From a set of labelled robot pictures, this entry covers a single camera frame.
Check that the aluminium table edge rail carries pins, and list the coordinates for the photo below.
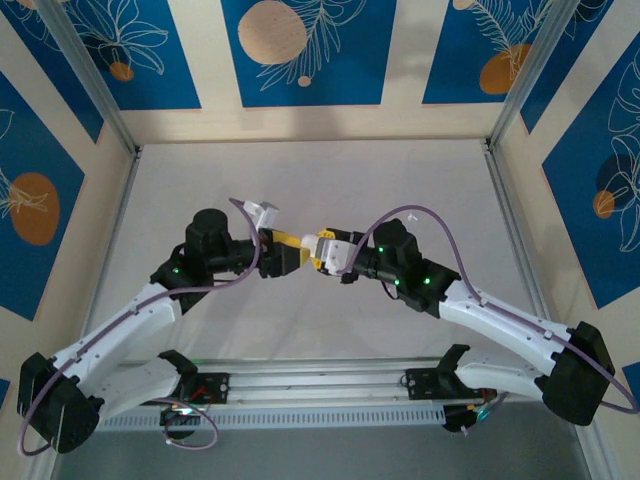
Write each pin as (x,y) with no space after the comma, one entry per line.
(510,210)
(115,220)

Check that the aluminium frame post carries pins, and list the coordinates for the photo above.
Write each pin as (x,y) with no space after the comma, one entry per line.
(90,80)
(540,65)

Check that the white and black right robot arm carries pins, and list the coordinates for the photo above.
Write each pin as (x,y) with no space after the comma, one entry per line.
(500,320)

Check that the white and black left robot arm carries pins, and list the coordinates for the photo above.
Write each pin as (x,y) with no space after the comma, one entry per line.
(125,325)

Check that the black base electronics box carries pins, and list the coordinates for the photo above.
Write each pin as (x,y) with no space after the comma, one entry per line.
(177,420)
(465,417)

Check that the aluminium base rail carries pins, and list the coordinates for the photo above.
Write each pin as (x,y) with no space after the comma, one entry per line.
(310,380)

